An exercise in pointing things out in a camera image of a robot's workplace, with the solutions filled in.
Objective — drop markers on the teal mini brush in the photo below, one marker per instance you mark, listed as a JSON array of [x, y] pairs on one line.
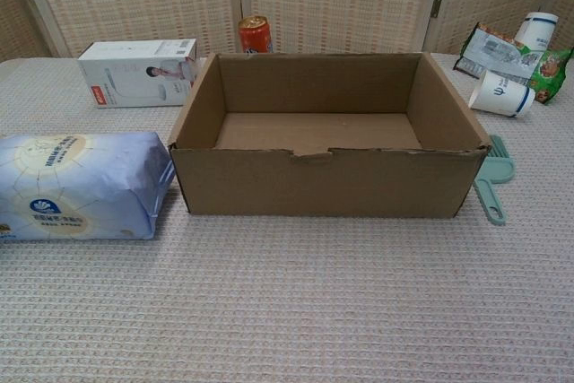
[[491, 206]]

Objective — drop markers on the green silver snack bag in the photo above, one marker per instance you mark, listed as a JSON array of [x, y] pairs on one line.
[[502, 51]]

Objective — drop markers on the blue white tissue pack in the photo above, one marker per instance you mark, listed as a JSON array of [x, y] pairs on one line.
[[76, 185]]

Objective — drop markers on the white paper cup blue logo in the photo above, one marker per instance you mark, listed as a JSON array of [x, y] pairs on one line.
[[500, 95], [538, 28]]

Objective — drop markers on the orange soda can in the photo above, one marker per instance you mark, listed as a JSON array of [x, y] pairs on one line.
[[255, 37]]

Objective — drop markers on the beige woven tablecloth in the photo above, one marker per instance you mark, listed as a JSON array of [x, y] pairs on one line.
[[287, 302]]

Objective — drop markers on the white product box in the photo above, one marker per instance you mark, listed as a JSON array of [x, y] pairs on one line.
[[130, 80]]

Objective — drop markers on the brown cardboard box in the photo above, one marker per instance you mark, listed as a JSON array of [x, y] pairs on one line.
[[323, 181]]

